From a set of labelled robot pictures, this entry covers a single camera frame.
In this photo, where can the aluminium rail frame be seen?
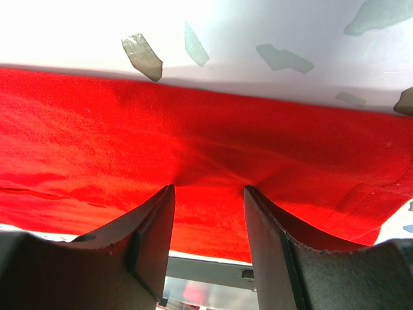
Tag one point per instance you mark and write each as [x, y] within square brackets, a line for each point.
[210, 283]

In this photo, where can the red t-shirt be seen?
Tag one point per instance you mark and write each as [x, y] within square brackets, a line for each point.
[78, 152]

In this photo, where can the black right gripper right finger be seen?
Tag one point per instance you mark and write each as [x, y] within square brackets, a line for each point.
[297, 266]

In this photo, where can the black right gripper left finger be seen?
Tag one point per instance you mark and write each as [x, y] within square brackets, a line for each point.
[121, 265]

